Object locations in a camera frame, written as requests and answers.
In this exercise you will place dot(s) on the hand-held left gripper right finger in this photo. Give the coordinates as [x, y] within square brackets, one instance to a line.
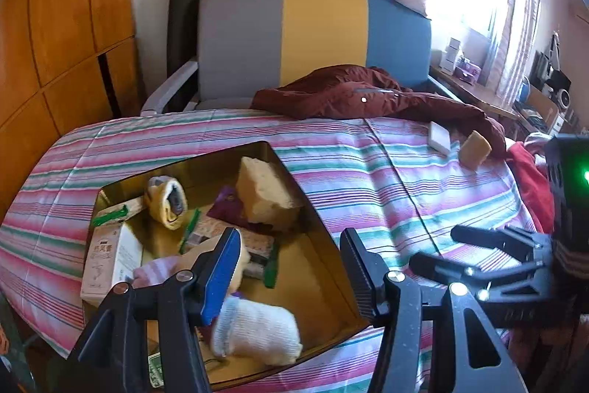
[363, 282]

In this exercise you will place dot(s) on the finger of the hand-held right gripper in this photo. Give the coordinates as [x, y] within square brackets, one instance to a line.
[441, 268]
[497, 239]

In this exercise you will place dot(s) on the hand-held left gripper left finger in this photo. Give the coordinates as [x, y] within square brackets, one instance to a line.
[225, 278]

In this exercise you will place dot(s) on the green and white packet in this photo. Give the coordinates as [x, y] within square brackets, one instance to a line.
[112, 215]
[262, 255]
[193, 229]

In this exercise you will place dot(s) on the gold-lined tin box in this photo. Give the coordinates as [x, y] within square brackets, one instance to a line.
[317, 282]

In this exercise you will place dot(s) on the white sock roll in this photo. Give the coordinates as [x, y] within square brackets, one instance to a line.
[257, 328]

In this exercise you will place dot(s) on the pink sock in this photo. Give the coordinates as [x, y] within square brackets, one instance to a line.
[154, 271]

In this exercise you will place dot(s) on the purple snack packet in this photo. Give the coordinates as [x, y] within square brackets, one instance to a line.
[228, 204]

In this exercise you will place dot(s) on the torn yellow sponge block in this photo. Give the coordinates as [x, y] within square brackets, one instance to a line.
[262, 190]

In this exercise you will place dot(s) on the yellow patterned sock roll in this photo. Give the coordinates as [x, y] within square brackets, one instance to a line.
[161, 199]

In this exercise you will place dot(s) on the beige cardboard box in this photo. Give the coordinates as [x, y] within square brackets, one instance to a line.
[110, 255]

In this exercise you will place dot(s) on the red fleece blanket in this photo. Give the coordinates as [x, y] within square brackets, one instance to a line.
[529, 176]

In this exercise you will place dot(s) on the lavender ribbed sweater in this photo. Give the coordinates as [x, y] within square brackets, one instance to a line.
[536, 139]

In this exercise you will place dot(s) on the striped blanket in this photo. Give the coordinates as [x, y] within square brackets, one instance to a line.
[391, 190]

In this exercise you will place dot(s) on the brown cardboard box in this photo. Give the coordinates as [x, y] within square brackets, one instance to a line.
[543, 110]

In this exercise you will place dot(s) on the round black white device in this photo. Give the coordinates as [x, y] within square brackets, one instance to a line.
[563, 98]

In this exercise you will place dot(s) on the white soap bar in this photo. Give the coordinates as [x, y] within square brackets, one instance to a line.
[439, 137]

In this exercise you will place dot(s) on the blue round container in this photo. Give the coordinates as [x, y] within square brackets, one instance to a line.
[524, 90]

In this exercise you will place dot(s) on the wooden desk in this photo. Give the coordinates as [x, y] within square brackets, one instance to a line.
[478, 93]

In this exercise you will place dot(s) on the purple box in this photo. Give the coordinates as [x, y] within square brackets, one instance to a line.
[468, 70]

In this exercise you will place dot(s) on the maroon padded jacket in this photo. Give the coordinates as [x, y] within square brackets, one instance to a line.
[345, 93]

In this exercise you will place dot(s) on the striped sheer curtain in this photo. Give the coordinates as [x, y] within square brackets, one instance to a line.
[517, 6]

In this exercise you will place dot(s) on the grey yellow blue chair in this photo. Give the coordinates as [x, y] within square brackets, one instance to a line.
[239, 43]

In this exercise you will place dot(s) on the dark rolled mat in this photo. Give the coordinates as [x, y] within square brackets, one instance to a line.
[184, 20]

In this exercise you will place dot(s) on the wooden wardrobe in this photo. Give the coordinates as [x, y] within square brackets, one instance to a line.
[46, 29]

